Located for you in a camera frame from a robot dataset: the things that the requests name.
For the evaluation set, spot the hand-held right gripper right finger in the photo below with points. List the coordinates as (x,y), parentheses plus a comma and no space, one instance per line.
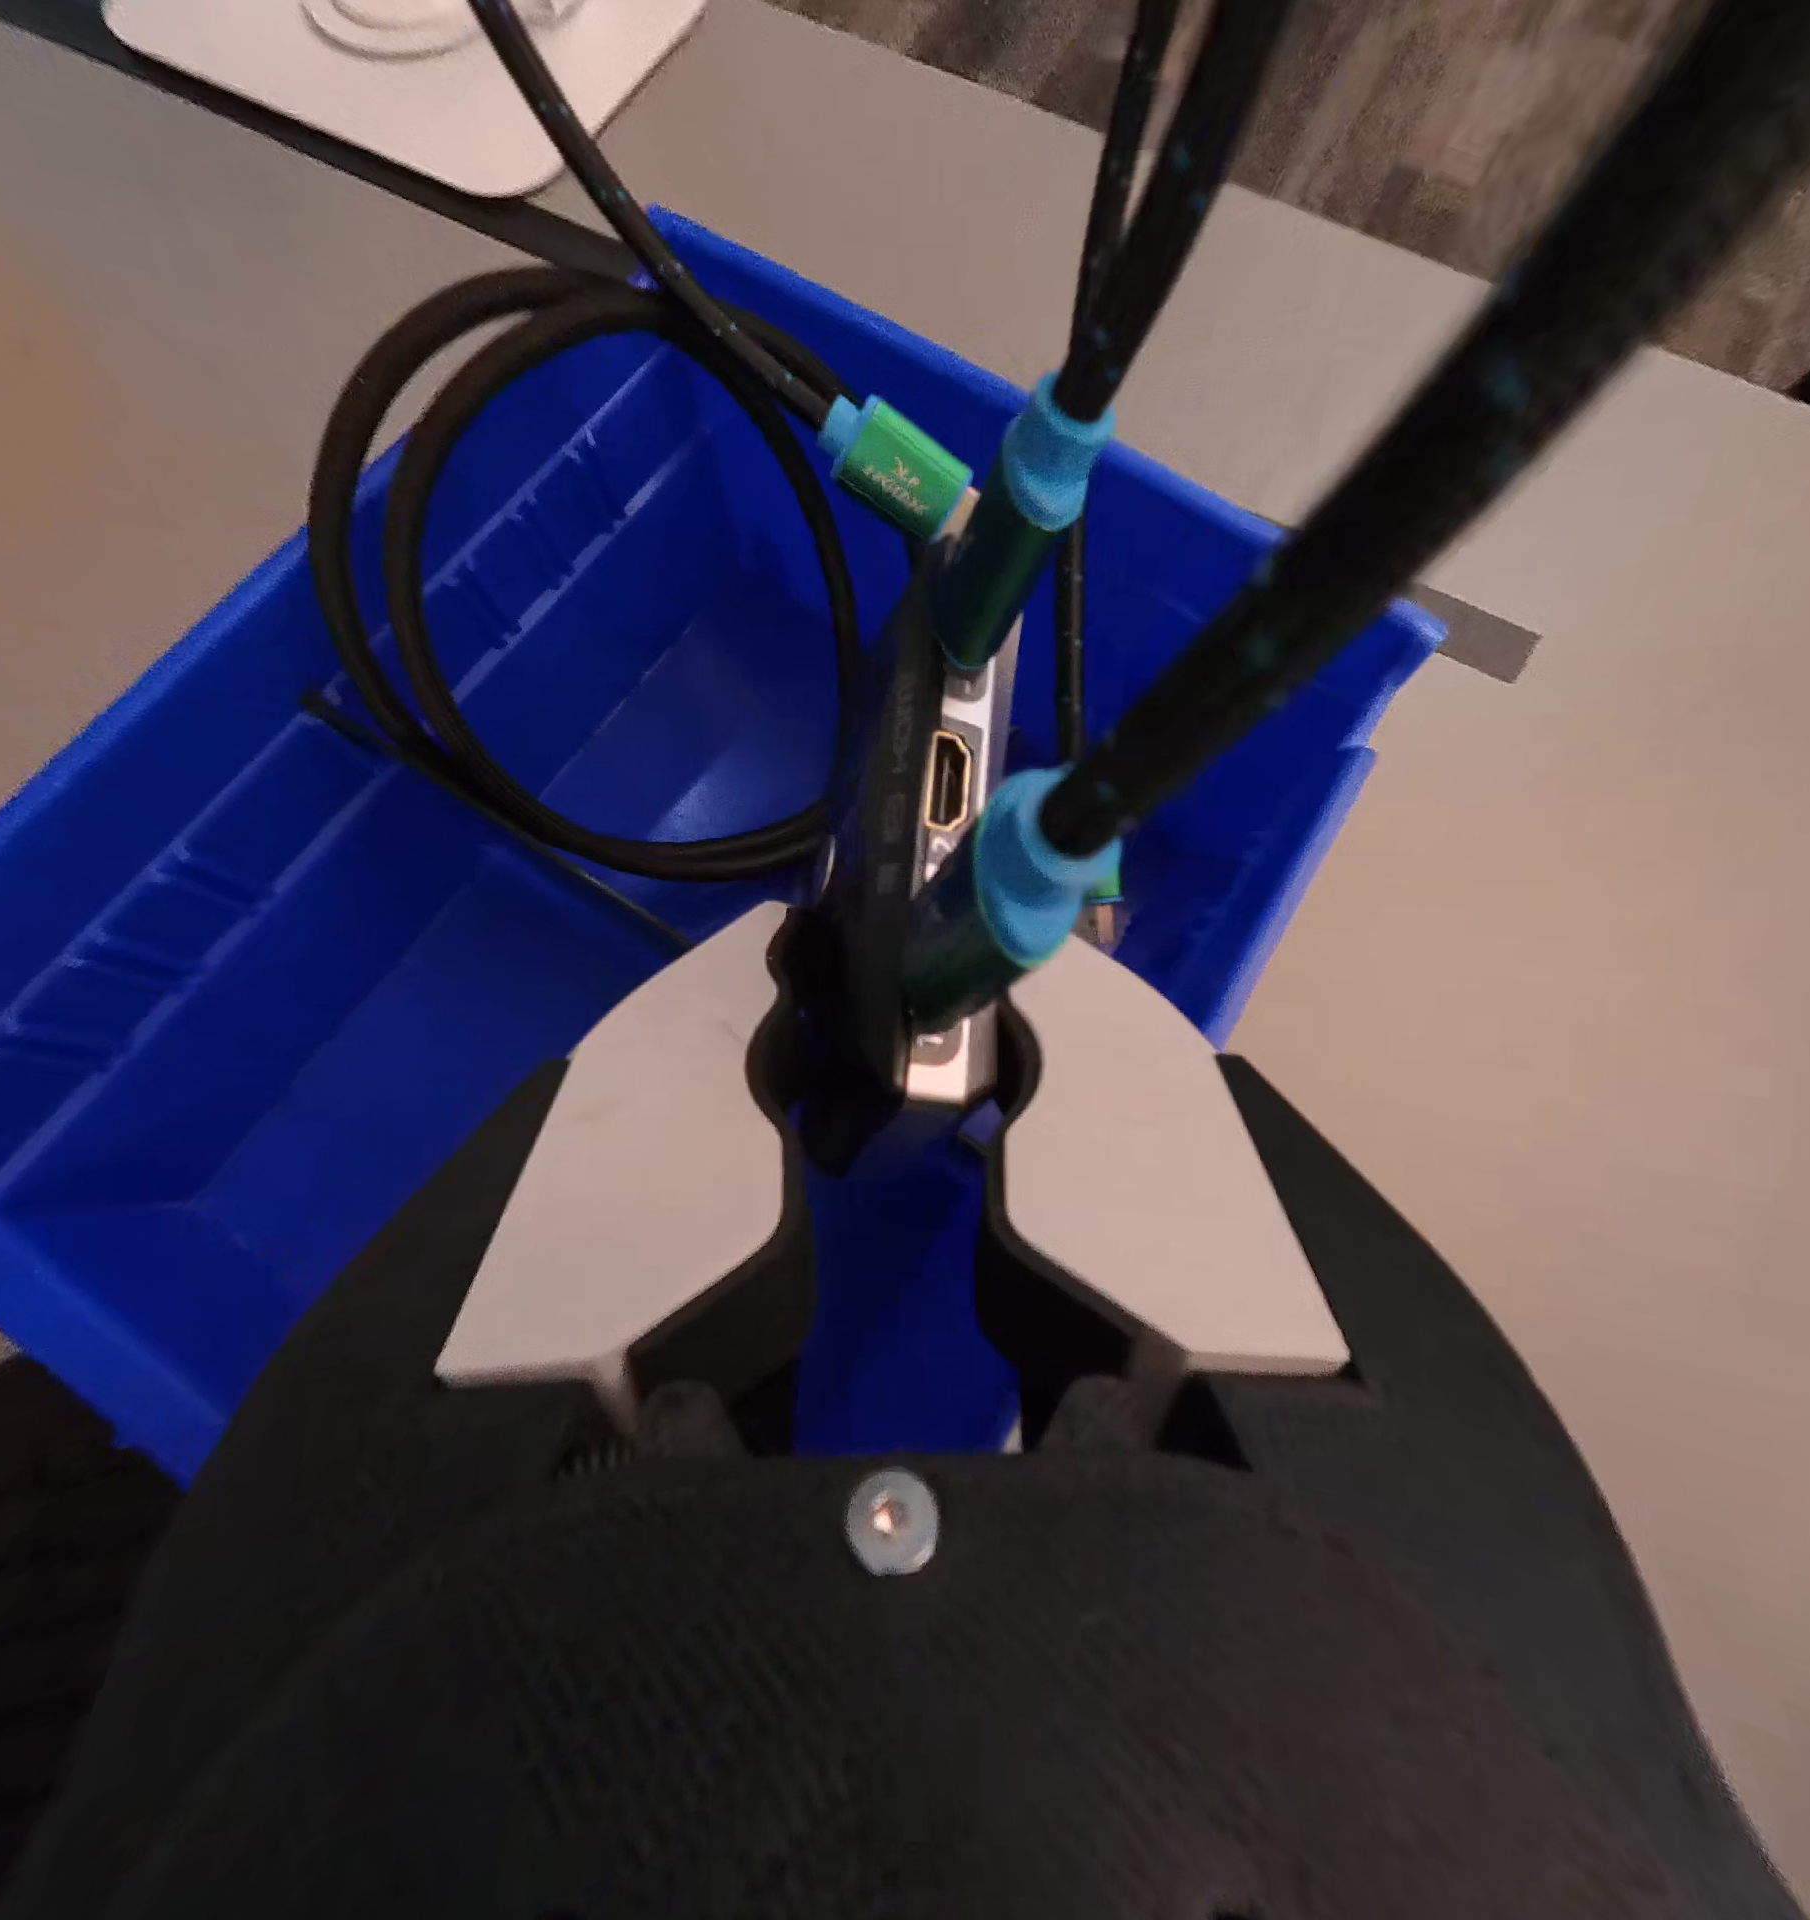
(1145,1185)

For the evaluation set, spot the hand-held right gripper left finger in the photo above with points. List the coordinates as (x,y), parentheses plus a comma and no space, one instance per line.
(652,1185)

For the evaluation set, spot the black hdmi switch box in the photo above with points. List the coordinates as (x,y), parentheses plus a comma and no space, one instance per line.
(883,840)

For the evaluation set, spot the blue plastic bin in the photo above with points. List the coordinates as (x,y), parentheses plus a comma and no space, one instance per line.
(245,976)

